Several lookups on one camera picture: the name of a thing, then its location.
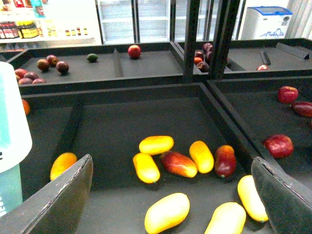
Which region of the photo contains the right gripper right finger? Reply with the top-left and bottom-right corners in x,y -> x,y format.
251,157 -> 312,234

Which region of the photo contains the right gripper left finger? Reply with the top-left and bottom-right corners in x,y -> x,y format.
0,155 -> 93,234

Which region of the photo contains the light blue plastic basket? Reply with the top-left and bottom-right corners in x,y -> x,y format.
0,62 -> 32,216

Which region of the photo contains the orange yellow mango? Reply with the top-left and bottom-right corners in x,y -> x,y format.
50,152 -> 78,181

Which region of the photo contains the dark red mango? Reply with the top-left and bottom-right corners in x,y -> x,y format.
214,145 -> 236,178

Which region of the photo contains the red yellow mango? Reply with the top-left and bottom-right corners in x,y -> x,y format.
160,151 -> 198,178

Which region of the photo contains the green avocado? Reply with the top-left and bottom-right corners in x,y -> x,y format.
87,53 -> 98,63

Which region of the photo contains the red apple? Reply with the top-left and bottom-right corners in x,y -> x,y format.
262,134 -> 294,158
277,86 -> 299,104
128,45 -> 141,59

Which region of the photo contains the orange fruit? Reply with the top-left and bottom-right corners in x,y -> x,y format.
22,99 -> 31,116

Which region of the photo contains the white chest freezer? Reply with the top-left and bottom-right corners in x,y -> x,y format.
240,6 -> 293,40

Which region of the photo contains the white grocery shelf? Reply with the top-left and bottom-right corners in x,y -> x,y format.
0,0 -> 102,51

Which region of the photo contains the glass door refrigerator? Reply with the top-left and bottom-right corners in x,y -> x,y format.
96,0 -> 246,44

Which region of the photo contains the black metal shelf post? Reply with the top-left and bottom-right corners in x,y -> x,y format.
183,0 -> 240,83

